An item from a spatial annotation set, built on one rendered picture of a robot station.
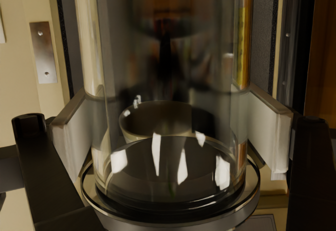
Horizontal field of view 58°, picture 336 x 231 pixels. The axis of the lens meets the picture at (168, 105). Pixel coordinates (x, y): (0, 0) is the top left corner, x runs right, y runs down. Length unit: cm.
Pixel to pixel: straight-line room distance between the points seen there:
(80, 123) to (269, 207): 33
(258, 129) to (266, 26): 26
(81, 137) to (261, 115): 9
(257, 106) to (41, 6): 28
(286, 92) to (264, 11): 11
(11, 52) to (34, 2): 50
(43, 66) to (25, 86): 49
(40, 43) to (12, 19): 48
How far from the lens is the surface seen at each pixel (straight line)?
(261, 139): 16
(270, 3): 40
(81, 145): 16
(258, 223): 43
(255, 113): 17
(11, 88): 89
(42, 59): 39
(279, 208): 45
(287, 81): 41
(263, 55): 42
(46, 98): 40
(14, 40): 87
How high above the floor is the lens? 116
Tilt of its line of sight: 17 degrees up
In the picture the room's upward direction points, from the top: 178 degrees clockwise
